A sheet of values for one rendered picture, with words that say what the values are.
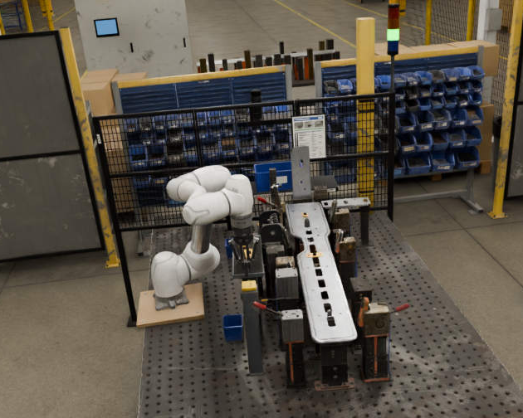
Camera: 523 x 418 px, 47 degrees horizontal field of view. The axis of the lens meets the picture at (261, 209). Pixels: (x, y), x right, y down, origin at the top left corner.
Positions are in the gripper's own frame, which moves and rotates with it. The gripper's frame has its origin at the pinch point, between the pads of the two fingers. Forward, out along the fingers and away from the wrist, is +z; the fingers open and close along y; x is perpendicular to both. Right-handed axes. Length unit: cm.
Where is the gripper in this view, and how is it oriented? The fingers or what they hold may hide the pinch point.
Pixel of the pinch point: (246, 268)
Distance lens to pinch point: 252.5
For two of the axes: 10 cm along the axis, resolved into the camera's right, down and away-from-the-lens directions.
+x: -0.3, -4.1, 9.1
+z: 0.7, 9.1, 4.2
